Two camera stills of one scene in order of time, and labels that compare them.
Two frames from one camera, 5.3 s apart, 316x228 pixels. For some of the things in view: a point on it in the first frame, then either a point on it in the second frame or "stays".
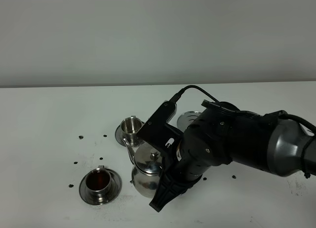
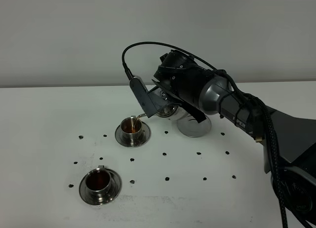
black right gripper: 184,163 → 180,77
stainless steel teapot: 147,162 → 174,111
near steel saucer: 115,187 stays
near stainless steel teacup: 98,181 stays
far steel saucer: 119,139 stays
